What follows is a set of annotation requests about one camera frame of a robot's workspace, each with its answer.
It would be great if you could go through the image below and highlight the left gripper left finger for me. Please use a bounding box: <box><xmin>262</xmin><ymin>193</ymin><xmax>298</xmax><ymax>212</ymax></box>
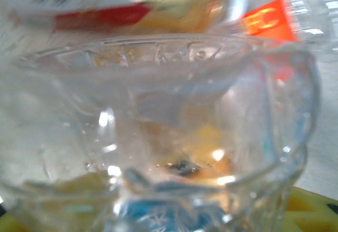
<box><xmin>0</xmin><ymin>214</ymin><xmax>30</xmax><ymax>232</ymax></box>

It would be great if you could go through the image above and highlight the orange label gold cap bottle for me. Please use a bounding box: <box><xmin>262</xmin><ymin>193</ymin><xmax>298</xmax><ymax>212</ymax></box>
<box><xmin>241</xmin><ymin>0</ymin><xmax>301</xmax><ymax>44</ymax></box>

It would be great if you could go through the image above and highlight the clear bottle green cap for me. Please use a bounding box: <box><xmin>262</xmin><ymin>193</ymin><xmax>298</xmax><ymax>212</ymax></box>
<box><xmin>232</xmin><ymin>0</ymin><xmax>338</xmax><ymax>63</ymax></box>

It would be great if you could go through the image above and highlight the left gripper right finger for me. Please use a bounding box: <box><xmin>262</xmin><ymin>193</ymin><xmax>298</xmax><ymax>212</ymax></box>
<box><xmin>286</xmin><ymin>187</ymin><xmax>338</xmax><ymax>232</ymax></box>

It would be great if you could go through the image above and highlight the red gold tea bottle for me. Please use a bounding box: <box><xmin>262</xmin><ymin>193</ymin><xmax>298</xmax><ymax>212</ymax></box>
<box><xmin>0</xmin><ymin>0</ymin><xmax>225</xmax><ymax>33</ymax></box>

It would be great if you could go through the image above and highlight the blue label plastic bottle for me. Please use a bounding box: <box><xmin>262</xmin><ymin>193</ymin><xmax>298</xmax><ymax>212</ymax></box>
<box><xmin>0</xmin><ymin>33</ymin><xmax>323</xmax><ymax>232</ymax></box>

